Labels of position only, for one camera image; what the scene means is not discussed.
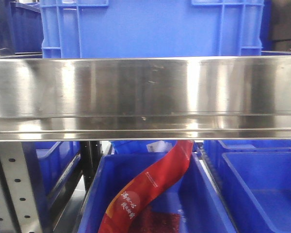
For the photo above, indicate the perforated metal shelf post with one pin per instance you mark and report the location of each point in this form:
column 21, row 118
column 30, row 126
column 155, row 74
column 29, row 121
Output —
column 18, row 208

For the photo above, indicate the dark blue bin upper left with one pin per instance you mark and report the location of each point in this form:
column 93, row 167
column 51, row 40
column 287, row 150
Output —
column 20, row 28

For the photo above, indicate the red printed snack bag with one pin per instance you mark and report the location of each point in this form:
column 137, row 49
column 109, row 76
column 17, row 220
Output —
column 133, row 198

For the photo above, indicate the blue bin lower right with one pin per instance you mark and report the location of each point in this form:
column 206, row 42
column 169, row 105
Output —
column 254, row 178

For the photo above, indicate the stainless steel shelf rail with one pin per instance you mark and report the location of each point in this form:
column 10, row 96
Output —
column 150, row 98

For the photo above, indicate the large blue crate top shelf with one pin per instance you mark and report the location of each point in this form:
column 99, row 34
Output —
column 150, row 28

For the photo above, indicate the blue bin lower left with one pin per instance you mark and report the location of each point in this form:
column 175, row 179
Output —
column 53, row 158

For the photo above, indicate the blue bin with red bag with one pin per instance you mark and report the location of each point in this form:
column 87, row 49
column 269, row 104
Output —
column 189, row 206

